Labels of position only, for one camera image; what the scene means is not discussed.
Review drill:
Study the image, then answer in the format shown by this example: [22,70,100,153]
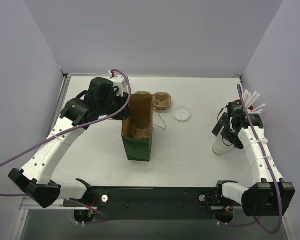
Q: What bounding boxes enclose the green paper bag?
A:
[121,92,157,162]

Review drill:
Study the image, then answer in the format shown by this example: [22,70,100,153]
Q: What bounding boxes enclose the white paper cup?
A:
[211,134,234,156]

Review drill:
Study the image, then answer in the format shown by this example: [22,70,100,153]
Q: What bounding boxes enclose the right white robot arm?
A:
[212,100,295,217]

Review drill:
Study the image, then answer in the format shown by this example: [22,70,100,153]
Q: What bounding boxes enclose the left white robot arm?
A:
[8,75,132,208]

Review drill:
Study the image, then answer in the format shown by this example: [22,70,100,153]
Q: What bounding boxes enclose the white wrapped straws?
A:
[242,90,266,114]

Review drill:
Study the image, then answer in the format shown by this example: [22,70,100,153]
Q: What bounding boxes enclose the brown cardboard cup carrier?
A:
[152,92,172,110]

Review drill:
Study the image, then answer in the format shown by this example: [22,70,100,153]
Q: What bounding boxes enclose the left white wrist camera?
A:
[109,70,129,96]

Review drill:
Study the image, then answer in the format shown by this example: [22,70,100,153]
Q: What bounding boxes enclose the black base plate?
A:
[63,186,237,223]

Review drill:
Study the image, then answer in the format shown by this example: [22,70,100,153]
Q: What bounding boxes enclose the aluminium rail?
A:
[19,196,290,216]

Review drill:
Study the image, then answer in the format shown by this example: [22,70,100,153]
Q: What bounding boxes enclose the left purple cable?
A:
[0,68,132,225]

